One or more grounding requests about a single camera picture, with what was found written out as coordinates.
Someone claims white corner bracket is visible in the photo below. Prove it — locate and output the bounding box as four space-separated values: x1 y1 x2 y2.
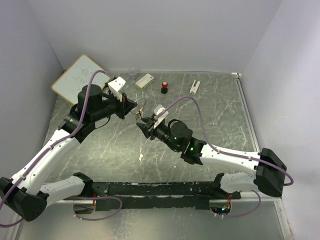
231 72 242 78

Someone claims white plastic clip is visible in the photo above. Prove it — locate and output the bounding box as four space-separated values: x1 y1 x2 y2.
189 79 201 95

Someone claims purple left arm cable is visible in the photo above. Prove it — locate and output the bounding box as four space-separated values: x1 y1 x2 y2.
0 69 113 227

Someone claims white cardboard box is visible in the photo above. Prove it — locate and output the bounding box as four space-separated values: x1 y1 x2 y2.
135 73 154 91

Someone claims red black stamp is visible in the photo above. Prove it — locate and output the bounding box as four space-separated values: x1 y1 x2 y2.
161 81 168 94

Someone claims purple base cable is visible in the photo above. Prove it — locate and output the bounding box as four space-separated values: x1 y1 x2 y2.
214 189 263 220
72 197 123 221

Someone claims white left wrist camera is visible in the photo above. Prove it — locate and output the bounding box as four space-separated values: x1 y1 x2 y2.
107 77 126 102

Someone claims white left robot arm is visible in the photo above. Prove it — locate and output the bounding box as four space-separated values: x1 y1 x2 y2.
0 84 137 222

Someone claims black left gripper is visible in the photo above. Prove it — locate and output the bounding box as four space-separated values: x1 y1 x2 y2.
91 90 138 122

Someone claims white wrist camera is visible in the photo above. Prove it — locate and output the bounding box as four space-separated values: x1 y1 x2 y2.
153 104 169 129
107 77 126 102

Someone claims clear plastic cup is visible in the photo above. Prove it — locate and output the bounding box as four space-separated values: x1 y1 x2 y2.
127 68 138 81

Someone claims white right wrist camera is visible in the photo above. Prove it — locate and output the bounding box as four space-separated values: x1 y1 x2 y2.
153 104 169 129

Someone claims silver key bunch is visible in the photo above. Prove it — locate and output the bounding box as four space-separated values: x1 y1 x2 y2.
134 107 144 121

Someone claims large metal keyring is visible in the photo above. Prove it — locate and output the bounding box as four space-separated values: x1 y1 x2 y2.
135 97 147 111

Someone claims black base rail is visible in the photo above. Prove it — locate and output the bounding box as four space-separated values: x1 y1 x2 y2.
88 181 241 210

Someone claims small framed whiteboard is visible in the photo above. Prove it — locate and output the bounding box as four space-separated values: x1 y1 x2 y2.
51 54 104 105

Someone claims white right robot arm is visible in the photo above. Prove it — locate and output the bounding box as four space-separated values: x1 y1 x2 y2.
136 116 287 199

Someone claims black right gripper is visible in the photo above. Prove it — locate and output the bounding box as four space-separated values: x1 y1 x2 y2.
136 116 181 152

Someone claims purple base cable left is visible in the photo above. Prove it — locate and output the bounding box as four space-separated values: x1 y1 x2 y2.
72 197 123 221

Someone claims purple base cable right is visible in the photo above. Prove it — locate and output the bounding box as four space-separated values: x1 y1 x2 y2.
214 189 263 220

